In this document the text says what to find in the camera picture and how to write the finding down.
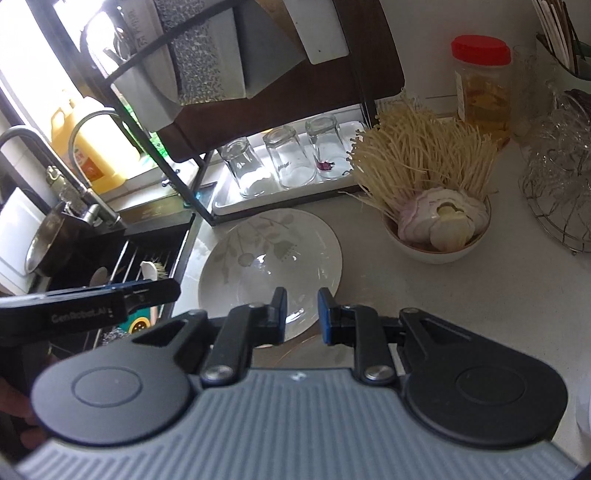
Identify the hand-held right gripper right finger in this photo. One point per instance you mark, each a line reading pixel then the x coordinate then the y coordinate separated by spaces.
pixel 324 321

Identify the dark brown cutting board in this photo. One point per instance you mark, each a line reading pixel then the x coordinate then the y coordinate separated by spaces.
pixel 323 87

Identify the metal kitchen faucet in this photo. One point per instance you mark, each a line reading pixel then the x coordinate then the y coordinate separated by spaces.
pixel 87 203

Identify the white drain tray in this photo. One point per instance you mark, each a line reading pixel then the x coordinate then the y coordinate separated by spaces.
pixel 231 203

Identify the clear drinking glass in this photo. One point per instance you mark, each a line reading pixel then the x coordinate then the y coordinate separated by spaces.
pixel 244 166
pixel 328 143
pixel 291 157

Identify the yellow green scrubber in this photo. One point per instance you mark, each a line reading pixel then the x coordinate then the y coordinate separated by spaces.
pixel 141 323

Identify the sliced red onion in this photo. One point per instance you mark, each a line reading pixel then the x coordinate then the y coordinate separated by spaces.
pixel 443 217

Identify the black metal dish rack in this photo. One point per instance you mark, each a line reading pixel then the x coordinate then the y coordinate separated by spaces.
pixel 182 177

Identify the bundle of chopsticks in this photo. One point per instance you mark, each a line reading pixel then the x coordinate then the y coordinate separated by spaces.
pixel 554 27

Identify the white dish brush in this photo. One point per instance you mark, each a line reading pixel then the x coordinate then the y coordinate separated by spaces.
pixel 150 270

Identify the grey speckled cutting board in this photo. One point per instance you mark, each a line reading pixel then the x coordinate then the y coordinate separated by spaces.
pixel 198 60

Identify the steel wool scourer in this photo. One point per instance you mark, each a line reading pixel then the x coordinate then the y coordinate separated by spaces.
pixel 113 336

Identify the enoki mushroom bunch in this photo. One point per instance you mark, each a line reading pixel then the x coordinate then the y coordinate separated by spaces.
pixel 415 152

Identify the person's left hand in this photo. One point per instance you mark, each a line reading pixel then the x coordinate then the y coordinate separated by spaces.
pixel 16 401

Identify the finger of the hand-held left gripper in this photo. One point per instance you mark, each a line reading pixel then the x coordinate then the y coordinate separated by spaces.
pixel 152 293

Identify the chopstick holder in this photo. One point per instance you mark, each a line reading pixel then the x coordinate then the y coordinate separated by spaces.
pixel 554 69

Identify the stainless steel pot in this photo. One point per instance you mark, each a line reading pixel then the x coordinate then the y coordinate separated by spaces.
pixel 44 244

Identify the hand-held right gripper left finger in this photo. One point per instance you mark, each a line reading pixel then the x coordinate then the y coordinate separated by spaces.
pixel 281 321

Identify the cluster of patterned glass cups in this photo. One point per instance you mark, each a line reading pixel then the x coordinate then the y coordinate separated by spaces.
pixel 558 152

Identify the white cutting board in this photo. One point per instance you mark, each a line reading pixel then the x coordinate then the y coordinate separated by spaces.
pixel 272 50

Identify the white floral plate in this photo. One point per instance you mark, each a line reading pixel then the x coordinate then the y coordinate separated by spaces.
pixel 258 267

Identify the white cutlery holder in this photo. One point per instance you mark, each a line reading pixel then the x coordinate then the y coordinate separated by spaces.
pixel 147 97

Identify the yellow detergent bottle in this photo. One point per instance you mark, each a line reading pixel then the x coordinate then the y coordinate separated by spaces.
pixel 101 157

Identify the deep white ceramic bowl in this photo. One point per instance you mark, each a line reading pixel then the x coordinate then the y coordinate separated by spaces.
pixel 438 256

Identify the black kitchen sink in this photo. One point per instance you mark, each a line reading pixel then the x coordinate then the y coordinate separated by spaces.
pixel 152 249

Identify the red lidded plastic jar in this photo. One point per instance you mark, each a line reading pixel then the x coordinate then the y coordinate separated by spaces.
pixel 482 92

